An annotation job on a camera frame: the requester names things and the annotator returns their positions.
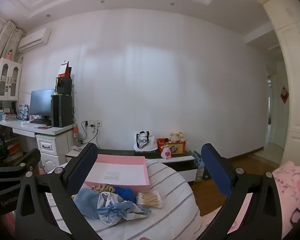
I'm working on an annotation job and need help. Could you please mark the orange box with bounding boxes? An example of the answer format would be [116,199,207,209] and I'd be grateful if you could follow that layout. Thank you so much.
[7,142,20,155]

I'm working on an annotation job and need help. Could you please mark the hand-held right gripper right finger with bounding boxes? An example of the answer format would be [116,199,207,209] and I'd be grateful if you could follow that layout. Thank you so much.
[197,143,283,240]

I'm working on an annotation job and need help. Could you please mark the black and white low cabinet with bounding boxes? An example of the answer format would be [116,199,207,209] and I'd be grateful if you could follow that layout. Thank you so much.
[65,148,199,183]

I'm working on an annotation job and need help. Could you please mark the beige scrunchie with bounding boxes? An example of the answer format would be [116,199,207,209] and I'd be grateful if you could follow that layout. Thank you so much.
[94,184,115,193]

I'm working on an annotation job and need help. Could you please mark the white desk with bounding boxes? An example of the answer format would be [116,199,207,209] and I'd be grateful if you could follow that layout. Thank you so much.
[0,119,78,174]

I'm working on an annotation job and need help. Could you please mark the black speaker box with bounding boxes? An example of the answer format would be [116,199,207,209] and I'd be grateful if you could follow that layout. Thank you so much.
[55,76,73,95]

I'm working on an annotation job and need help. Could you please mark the pink printed blanket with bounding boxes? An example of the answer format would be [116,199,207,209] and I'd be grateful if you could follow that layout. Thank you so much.
[272,160,300,239]

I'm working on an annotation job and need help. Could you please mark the pink cardboard box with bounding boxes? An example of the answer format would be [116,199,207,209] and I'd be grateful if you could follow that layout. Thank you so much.
[84,154,151,192]

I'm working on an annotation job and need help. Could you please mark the cream frilly scrunchie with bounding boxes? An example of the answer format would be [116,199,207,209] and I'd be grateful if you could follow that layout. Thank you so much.
[136,191,163,208]

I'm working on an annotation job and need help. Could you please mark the red toy box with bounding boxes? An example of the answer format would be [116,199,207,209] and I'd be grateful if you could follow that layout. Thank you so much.
[156,138,187,155]

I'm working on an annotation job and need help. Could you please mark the blue and white carton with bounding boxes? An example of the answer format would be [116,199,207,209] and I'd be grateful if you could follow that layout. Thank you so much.
[18,106,29,120]

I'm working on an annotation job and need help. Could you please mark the striped white tablecloth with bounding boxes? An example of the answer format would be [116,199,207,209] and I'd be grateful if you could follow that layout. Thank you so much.
[44,159,203,240]

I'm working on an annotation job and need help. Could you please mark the black computer monitor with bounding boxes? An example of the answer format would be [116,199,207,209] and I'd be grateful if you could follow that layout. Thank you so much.
[29,89,55,120]

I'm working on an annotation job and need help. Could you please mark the white glass door cabinet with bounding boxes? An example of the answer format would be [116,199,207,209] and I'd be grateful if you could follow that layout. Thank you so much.
[0,57,22,102]

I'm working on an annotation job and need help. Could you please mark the beige plush toy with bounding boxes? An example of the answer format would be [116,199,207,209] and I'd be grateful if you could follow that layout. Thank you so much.
[169,131,185,143]

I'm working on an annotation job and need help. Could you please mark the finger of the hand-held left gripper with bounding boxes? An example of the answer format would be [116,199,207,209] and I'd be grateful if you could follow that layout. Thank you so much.
[0,148,42,180]

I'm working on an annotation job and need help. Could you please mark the black power cable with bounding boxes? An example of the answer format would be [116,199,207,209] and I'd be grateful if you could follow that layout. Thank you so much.
[79,121,100,148]

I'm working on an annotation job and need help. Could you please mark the patterned cloth with blue bow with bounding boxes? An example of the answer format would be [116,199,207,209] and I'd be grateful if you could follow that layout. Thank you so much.
[96,191,152,227]

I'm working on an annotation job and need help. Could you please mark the black computer tower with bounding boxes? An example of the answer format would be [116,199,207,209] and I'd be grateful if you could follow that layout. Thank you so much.
[51,94,73,128]

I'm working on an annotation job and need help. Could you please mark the light blue knit hat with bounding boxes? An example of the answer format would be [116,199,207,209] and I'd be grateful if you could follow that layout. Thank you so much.
[73,188,103,220]

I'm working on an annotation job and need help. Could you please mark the red door ornament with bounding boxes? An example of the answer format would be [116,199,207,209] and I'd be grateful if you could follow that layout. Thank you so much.
[281,86,290,103]

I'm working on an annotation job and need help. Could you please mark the white air conditioner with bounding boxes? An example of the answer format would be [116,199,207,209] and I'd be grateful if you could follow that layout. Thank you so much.
[18,28,51,52]

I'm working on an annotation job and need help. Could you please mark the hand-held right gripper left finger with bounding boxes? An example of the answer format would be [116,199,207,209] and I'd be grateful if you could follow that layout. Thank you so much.
[14,142,103,240]

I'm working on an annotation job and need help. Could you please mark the red and white box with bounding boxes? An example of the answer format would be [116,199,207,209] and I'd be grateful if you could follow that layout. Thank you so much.
[58,60,72,78]

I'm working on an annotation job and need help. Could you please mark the white wall outlet strip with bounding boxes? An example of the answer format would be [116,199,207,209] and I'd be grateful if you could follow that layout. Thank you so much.
[85,119,102,128]

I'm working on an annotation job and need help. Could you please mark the white tote bag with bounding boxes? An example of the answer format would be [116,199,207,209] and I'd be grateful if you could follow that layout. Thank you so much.
[134,131,157,152]

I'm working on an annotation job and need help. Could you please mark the pink bed sheet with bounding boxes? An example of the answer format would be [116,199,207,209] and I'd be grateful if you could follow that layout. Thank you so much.
[201,192,254,240]

